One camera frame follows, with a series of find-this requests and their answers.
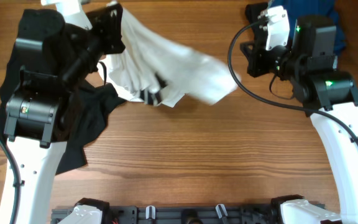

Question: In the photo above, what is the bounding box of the white t-shirt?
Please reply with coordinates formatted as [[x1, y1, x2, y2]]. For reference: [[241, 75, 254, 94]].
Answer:
[[98, 9, 237, 108]]

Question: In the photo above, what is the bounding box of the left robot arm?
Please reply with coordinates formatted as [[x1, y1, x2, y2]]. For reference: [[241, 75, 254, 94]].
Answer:
[[0, 3, 125, 223]]

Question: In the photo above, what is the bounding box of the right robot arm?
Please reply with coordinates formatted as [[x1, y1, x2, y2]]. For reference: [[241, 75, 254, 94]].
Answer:
[[241, 12, 358, 223]]

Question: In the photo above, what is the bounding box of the black garment at top right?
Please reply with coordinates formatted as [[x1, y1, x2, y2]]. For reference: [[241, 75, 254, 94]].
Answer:
[[245, 2, 268, 40]]

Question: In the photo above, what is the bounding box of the black garment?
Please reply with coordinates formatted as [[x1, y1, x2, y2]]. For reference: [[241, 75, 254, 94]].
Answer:
[[245, 2, 268, 40], [0, 9, 123, 174]]

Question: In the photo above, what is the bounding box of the dark blue garment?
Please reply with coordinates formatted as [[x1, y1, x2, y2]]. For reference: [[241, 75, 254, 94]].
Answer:
[[268, 0, 346, 56]]

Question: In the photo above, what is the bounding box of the black garment on left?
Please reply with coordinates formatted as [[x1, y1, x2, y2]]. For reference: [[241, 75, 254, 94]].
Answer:
[[0, 9, 123, 174]]

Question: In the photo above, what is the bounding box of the right white rail clip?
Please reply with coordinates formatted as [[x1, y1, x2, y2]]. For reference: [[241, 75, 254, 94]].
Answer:
[[215, 203, 229, 224]]

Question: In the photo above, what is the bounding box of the white rail clip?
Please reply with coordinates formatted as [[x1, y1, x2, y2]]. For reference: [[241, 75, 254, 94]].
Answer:
[[215, 203, 229, 224], [145, 205, 156, 220]]

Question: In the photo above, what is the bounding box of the left white rail clip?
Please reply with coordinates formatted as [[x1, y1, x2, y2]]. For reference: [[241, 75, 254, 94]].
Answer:
[[145, 205, 156, 220]]

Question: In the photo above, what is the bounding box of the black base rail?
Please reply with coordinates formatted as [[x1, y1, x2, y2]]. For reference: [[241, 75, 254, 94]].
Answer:
[[50, 203, 326, 224]]

